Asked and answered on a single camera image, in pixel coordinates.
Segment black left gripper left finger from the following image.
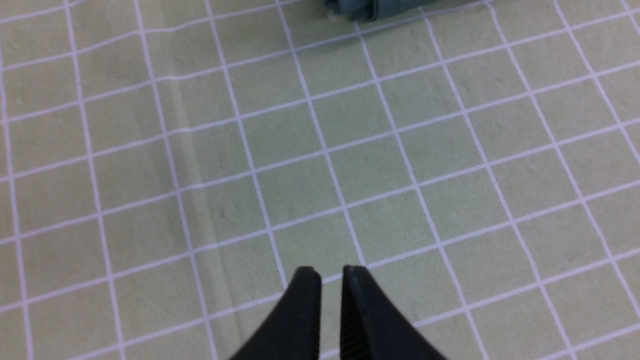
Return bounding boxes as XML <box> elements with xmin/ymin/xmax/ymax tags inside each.
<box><xmin>231</xmin><ymin>266</ymin><xmax>322</xmax><ymax>360</ymax></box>

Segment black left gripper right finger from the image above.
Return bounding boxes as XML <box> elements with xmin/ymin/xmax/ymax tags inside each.
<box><xmin>340</xmin><ymin>265</ymin><xmax>445</xmax><ymax>360</ymax></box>

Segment green long-sleeve shirt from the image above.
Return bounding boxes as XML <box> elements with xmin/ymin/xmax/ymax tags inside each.
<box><xmin>323</xmin><ymin>0</ymin><xmax>436</xmax><ymax>22</ymax></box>

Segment green checkered tablecloth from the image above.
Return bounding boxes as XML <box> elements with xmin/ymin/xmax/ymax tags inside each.
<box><xmin>1</xmin><ymin>0</ymin><xmax>639</xmax><ymax>360</ymax></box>

